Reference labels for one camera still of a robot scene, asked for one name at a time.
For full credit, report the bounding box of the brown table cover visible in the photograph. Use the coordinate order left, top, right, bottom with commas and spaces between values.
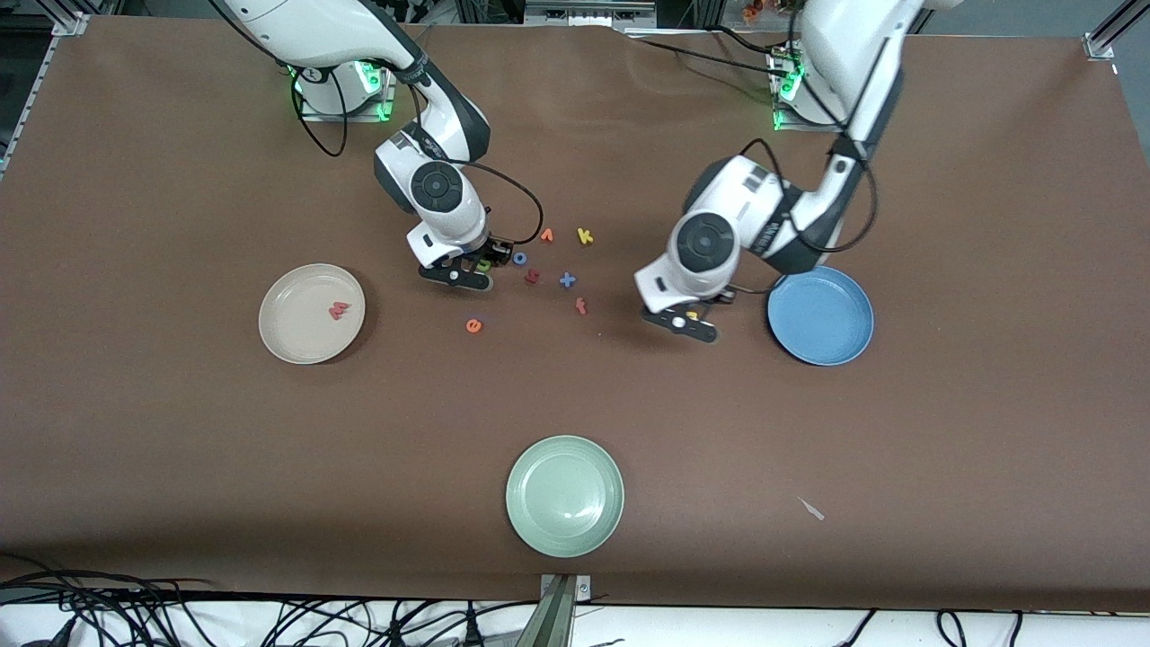
0, 16, 1150, 612

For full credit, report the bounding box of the blue plate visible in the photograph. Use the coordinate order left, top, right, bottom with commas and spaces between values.
766, 264, 875, 368

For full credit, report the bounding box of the beige brown plate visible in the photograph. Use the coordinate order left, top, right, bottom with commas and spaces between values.
258, 262, 367, 366

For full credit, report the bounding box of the pale green plate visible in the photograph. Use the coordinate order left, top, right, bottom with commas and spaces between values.
505, 435, 626, 559

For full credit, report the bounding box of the grey power strip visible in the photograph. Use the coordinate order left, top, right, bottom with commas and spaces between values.
524, 0, 659, 28

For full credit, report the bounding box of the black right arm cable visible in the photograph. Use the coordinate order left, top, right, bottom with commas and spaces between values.
287, 54, 545, 248

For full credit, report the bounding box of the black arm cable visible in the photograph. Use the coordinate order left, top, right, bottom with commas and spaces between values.
287, 54, 545, 248
726, 135, 881, 299

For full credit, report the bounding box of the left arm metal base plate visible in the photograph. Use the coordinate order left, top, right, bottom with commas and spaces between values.
771, 45, 836, 134

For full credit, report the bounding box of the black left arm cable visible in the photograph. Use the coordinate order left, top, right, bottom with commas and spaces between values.
726, 135, 881, 299

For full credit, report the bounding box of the black base power cable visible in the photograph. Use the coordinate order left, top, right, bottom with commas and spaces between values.
629, 25, 792, 82

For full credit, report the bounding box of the metal table edge bracket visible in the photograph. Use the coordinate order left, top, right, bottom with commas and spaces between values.
539, 573, 592, 647

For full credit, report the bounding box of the aluminium frame rail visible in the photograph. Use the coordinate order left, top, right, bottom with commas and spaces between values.
1083, 0, 1150, 62
0, 11, 91, 181

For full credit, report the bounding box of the black floor cable bundle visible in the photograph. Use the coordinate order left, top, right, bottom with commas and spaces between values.
0, 553, 540, 647

